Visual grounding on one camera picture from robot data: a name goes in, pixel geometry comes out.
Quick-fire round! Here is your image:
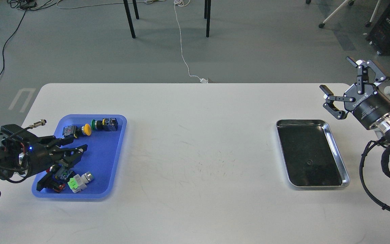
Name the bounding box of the blue plastic tray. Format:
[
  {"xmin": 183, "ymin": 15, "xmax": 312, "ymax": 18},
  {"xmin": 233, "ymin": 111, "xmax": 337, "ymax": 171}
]
[{"xmin": 31, "ymin": 114, "xmax": 127, "ymax": 201}]

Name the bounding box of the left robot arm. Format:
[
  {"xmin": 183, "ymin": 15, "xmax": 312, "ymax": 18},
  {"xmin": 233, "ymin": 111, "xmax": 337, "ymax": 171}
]
[{"xmin": 0, "ymin": 119, "xmax": 88, "ymax": 196}]

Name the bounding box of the white floor cable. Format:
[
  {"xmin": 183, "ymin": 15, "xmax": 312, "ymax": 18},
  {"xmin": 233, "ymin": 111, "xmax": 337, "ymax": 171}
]
[{"xmin": 174, "ymin": 0, "xmax": 208, "ymax": 83}]

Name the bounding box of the green push button switch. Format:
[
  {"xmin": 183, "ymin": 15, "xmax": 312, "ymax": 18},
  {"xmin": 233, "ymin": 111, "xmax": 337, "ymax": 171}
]
[{"xmin": 90, "ymin": 118, "xmax": 118, "ymax": 131}]

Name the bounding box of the black selector switch part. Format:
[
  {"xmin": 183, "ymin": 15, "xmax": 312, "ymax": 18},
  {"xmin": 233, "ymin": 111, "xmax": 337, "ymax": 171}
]
[{"xmin": 36, "ymin": 172, "xmax": 66, "ymax": 193}]

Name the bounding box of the white chair base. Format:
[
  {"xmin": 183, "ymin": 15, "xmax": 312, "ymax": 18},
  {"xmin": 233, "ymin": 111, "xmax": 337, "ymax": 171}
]
[{"xmin": 318, "ymin": 0, "xmax": 382, "ymax": 29}]

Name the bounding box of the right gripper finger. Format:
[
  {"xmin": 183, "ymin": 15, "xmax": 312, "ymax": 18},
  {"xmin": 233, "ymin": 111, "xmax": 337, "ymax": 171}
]
[
  {"xmin": 319, "ymin": 85, "xmax": 354, "ymax": 121},
  {"xmin": 346, "ymin": 57, "xmax": 390, "ymax": 93}
]

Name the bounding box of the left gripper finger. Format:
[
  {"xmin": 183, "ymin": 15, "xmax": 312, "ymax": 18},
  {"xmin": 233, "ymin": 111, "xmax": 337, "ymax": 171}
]
[
  {"xmin": 44, "ymin": 136, "xmax": 75, "ymax": 149},
  {"xmin": 55, "ymin": 144, "xmax": 88, "ymax": 169}
]

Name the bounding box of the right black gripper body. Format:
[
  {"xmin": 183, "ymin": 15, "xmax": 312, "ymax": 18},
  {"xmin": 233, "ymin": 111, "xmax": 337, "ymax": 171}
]
[{"xmin": 344, "ymin": 82, "xmax": 390, "ymax": 130}]

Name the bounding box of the black table leg right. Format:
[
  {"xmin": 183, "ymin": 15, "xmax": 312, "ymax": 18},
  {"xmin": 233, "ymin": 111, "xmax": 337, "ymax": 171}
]
[{"xmin": 204, "ymin": 0, "xmax": 212, "ymax": 38}]

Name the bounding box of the black table leg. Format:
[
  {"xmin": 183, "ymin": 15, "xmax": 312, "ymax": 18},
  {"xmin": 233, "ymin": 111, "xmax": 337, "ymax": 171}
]
[
  {"xmin": 123, "ymin": 0, "xmax": 139, "ymax": 39},
  {"xmin": 204, "ymin": 0, "xmax": 212, "ymax": 38}
]

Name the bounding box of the red emergency stop button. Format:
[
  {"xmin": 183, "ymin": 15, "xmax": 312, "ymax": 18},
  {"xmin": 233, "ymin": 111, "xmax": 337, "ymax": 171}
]
[{"xmin": 46, "ymin": 165, "xmax": 75, "ymax": 183}]

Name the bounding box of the metal tray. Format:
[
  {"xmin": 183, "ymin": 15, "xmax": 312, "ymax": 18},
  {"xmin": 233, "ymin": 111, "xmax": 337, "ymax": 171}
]
[{"xmin": 276, "ymin": 119, "xmax": 350, "ymax": 189}]

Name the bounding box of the black table leg left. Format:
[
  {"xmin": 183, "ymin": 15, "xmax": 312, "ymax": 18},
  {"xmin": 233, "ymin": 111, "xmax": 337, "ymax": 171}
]
[{"xmin": 123, "ymin": 0, "xmax": 139, "ymax": 39}]

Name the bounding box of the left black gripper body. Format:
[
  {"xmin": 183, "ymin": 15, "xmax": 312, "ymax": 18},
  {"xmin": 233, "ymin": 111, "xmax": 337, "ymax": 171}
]
[{"xmin": 21, "ymin": 141, "xmax": 60, "ymax": 178}]

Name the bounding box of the yellow push button switch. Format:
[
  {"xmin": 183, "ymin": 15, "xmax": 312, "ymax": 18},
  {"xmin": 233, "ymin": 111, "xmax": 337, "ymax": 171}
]
[{"xmin": 62, "ymin": 124, "xmax": 92, "ymax": 138}]

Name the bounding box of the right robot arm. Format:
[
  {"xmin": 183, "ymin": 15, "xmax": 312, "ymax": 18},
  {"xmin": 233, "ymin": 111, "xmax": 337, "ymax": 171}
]
[{"xmin": 320, "ymin": 57, "xmax": 390, "ymax": 212}]

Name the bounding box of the white green switch module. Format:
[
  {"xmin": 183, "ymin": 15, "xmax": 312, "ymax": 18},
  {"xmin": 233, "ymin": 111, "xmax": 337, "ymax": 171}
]
[{"xmin": 67, "ymin": 171, "xmax": 94, "ymax": 193}]

